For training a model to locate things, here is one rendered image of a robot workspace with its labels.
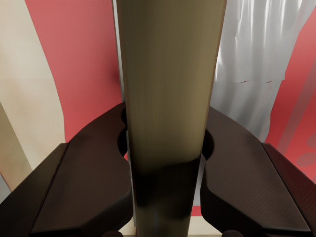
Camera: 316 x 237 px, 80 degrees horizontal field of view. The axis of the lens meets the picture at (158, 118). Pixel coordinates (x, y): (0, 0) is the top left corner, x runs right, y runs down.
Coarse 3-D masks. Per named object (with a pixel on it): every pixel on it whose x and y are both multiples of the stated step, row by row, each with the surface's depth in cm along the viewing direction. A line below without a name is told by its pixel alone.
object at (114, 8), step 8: (112, 0) 10; (112, 8) 10; (120, 56) 12; (120, 64) 12; (120, 72) 12; (120, 80) 12; (120, 88) 13; (128, 144) 15; (128, 152) 16; (128, 160) 16
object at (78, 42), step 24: (24, 0) 13; (48, 0) 13; (72, 0) 13; (96, 0) 14; (48, 24) 14; (72, 24) 14; (96, 24) 14; (312, 24) 14; (48, 48) 15; (72, 48) 15; (96, 48) 15; (312, 48) 15; (72, 72) 16; (96, 72) 16; (288, 72) 16
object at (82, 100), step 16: (64, 80) 17; (80, 80) 17; (96, 80) 17; (112, 80) 17; (288, 80) 17; (64, 96) 17; (80, 96) 17; (96, 96) 17; (112, 96) 17; (288, 96) 18; (64, 112) 18; (80, 112) 18; (96, 112) 18; (272, 112) 18; (64, 128) 19; (80, 128) 19; (272, 128) 19; (272, 144) 21; (192, 208) 26
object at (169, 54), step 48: (144, 0) 5; (192, 0) 5; (144, 48) 5; (192, 48) 5; (144, 96) 6; (192, 96) 6; (144, 144) 7; (192, 144) 7; (144, 192) 8; (192, 192) 9
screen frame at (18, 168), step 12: (0, 108) 18; (0, 120) 18; (0, 132) 18; (12, 132) 19; (0, 144) 18; (12, 144) 19; (0, 156) 18; (12, 156) 19; (24, 156) 21; (0, 168) 18; (12, 168) 19; (24, 168) 21; (0, 180) 18; (12, 180) 19; (0, 192) 19
